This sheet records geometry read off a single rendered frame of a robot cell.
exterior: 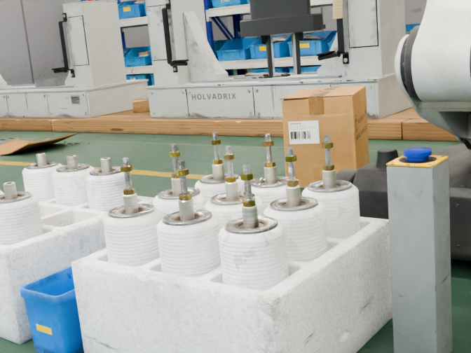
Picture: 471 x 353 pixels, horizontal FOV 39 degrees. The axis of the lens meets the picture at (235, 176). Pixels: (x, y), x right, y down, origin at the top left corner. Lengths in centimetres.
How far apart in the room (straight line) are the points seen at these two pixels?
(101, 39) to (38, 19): 429
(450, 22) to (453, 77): 10
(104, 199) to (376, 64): 197
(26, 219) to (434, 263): 73
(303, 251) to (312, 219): 5
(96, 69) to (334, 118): 247
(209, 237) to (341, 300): 23
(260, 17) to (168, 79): 292
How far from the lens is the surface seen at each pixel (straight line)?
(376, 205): 141
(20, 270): 126
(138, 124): 389
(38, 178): 160
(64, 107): 448
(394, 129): 300
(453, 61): 121
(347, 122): 213
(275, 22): 97
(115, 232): 106
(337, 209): 109
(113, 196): 142
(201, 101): 365
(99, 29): 440
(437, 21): 127
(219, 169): 124
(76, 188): 151
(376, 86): 310
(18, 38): 846
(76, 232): 132
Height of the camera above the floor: 52
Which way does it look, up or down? 12 degrees down
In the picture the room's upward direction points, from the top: 5 degrees counter-clockwise
